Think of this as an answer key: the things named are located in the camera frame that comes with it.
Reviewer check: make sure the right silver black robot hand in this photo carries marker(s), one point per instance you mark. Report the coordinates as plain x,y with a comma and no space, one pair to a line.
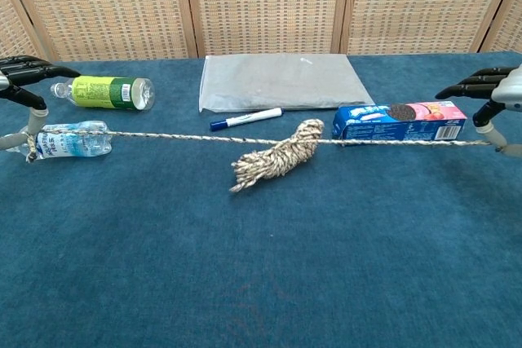
507,87

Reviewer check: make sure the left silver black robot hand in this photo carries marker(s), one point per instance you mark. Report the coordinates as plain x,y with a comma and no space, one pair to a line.
24,69

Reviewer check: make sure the green label plastic bottle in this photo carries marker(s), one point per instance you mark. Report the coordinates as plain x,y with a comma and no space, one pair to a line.
102,91

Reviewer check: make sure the blue label water bottle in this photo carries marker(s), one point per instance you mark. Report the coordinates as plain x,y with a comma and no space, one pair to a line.
73,146

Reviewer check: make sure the blue pink cookie box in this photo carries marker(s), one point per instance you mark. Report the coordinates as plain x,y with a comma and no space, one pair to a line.
399,126

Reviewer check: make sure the blue tablecloth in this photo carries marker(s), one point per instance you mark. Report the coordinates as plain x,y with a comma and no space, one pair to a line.
122,262

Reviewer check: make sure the white blue marker pen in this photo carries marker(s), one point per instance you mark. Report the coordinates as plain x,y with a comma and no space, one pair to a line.
244,120

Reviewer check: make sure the grey flat plastic bag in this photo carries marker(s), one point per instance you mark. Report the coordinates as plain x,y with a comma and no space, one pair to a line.
281,83

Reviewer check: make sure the woven wooden folding screen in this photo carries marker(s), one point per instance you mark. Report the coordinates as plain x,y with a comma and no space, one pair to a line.
265,5

